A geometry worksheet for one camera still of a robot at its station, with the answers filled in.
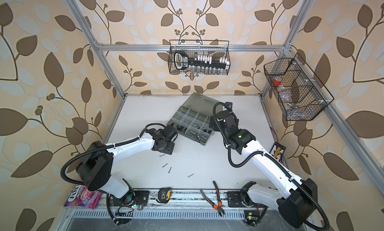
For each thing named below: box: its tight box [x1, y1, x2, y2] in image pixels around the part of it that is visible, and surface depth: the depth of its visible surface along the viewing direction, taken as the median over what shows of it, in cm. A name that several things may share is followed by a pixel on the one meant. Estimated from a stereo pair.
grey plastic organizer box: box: [166, 92, 220, 146], surface depth 104 cm
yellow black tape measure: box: [155, 187, 172, 204], surface depth 75 cm
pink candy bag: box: [64, 184, 102, 210], surface depth 75 cm
